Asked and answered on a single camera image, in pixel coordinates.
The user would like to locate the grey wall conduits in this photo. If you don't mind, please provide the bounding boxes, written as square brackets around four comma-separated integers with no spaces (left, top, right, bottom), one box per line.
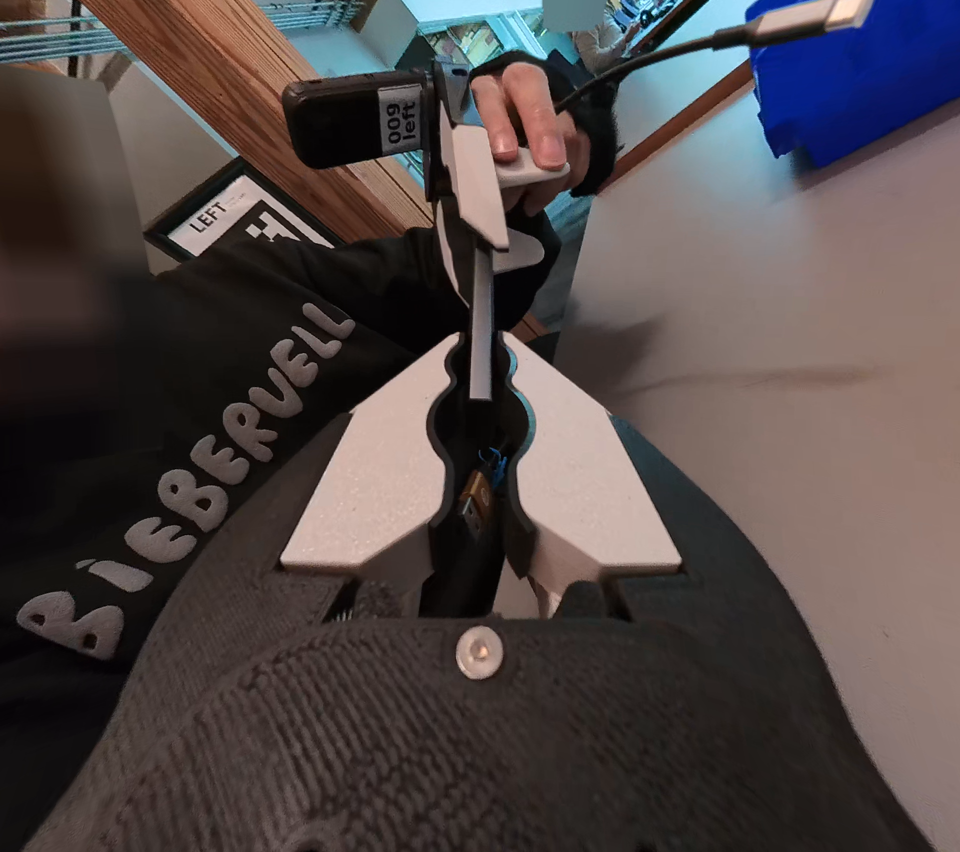
[0,0,365,64]

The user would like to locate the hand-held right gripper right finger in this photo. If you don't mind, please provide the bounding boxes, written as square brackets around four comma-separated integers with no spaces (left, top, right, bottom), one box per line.
[499,332,685,618]

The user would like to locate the wooden post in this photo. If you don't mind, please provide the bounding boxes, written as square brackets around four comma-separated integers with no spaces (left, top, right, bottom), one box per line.
[0,0,440,245]

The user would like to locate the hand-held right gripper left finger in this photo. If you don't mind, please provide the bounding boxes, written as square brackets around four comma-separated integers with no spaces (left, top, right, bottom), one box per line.
[279,332,468,599]

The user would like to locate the person's left hand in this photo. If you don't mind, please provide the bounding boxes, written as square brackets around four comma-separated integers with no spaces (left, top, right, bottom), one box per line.
[469,66,580,170]

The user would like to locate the grey USB hub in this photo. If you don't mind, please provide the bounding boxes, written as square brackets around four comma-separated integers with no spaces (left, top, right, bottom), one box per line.
[466,0,877,404]

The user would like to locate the black cable with gold plug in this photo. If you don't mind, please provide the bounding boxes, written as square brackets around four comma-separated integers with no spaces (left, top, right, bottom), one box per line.
[431,465,505,616]

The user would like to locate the blue plastic bin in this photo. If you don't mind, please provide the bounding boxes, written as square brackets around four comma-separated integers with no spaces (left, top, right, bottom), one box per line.
[746,0,960,170]

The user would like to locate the black framed marker sign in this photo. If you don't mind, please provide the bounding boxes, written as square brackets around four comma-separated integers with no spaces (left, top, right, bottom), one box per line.
[142,156,340,265]

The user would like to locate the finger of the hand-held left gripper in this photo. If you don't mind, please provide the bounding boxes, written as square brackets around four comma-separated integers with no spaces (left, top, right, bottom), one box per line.
[436,194,477,303]
[447,126,546,269]

